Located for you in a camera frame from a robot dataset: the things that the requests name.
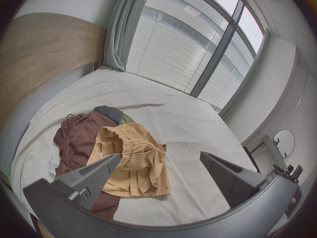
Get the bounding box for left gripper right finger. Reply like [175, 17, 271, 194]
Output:
[200, 151, 267, 209]

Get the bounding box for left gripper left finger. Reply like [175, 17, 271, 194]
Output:
[52, 153, 122, 211]

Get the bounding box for tan shorts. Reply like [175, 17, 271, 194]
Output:
[86, 123, 171, 197]

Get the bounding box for bed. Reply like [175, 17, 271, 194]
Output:
[0, 13, 258, 227]

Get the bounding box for brown shorts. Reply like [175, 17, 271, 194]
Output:
[53, 111, 122, 220]

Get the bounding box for pale blue garment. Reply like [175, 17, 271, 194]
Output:
[48, 156, 60, 177]

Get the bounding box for green garment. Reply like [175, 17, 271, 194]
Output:
[118, 113, 136, 126]

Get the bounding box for black garment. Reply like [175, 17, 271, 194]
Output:
[94, 105, 123, 124]

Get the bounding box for round white table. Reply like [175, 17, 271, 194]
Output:
[272, 130, 295, 159]

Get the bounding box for blue-green curtain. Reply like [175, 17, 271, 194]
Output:
[104, 0, 154, 72]

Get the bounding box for window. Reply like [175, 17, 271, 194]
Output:
[124, 0, 271, 118]

